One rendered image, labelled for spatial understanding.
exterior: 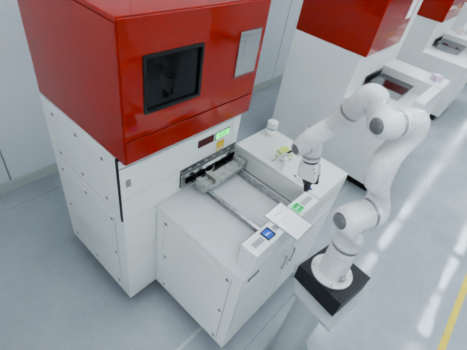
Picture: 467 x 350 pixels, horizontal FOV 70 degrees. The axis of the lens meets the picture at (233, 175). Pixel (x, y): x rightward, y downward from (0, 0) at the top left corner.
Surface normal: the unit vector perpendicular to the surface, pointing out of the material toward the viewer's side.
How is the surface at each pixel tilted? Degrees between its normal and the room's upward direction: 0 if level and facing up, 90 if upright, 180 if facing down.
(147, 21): 90
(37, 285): 0
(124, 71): 90
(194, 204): 0
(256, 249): 0
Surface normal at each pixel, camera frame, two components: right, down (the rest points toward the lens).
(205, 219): 0.15, -0.74
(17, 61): 0.73, 0.53
